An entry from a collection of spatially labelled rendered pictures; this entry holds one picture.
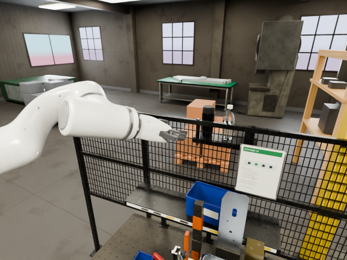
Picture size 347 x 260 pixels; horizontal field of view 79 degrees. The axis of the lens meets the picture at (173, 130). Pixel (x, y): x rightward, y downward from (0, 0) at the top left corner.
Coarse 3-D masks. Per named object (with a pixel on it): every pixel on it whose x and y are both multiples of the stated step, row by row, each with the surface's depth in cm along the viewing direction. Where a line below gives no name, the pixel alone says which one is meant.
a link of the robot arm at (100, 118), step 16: (80, 96) 47; (96, 96) 47; (64, 112) 42; (80, 112) 41; (96, 112) 43; (112, 112) 46; (128, 112) 49; (64, 128) 41; (80, 128) 41; (96, 128) 43; (112, 128) 46; (128, 128) 48
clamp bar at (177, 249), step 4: (176, 248) 81; (180, 248) 82; (172, 252) 80; (176, 252) 80; (180, 252) 80; (184, 252) 79; (172, 256) 80; (176, 256) 79; (180, 256) 83; (184, 256) 79
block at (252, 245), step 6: (246, 240) 104; (252, 240) 102; (246, 246) 99; (252, 246) 99; (258, 246) 99; (246, 252) 98; (252, 252) 96; (258, 252) 96; (246, 258) 99; (252, 258) 98; (258, 258) 96
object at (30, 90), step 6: (54, 78) 568; (60, 78) 568; (66, 78) 573; (24, 84) 496; (30, 84) 497; (36, 84) 508; (48, 84) 512; (54, 84) 510; (60, 84) 523; (66, 84) 576; (24, 90) 505; (30, 90) 499; (36, 90) 511; (42, 90) 524; (48, 90) 521; (24, 96) 514; (30, 96) 502; (36, 96) 489; (24, 102) 524
